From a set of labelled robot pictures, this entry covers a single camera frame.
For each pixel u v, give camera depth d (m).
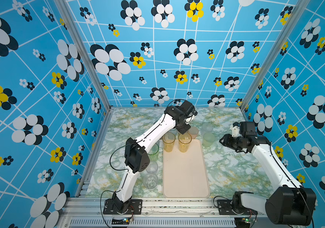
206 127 1.03
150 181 0.82
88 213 0.72
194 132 1.00
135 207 0.73
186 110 0.65
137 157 0.53
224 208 0.73
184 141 0.81
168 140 0.87
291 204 0.39
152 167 0.87
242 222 0.70
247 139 0.58
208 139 0.96
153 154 0.80
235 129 0.76
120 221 0.72
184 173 0.84
